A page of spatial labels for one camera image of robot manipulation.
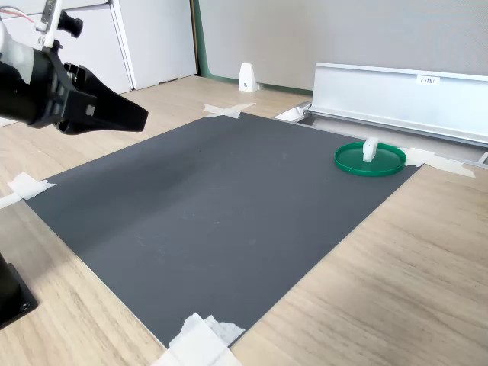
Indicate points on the small white plastic terminal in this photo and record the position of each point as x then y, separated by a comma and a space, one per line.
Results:
370, 150

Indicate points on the round green lid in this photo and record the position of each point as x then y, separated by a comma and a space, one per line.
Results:
350, 160

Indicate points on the white cabinet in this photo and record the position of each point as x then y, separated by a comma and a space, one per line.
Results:
152, 38

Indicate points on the white tape piece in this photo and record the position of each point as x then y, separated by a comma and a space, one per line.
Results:
26, 187
438, 160

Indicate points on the crossed white tape pieces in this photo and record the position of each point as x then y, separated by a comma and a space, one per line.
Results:
225, 110

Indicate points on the dark grey mat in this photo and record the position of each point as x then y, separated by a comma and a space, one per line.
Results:
209, 209

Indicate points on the grey partition panel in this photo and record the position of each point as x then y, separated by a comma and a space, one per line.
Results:
324, 34

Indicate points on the crumpled white tape pieces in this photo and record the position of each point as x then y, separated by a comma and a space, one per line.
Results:
198, 343

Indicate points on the white camera box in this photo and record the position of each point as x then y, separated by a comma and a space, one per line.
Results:
51, 26

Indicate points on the small white bracket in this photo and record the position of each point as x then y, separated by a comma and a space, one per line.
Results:
248, 78

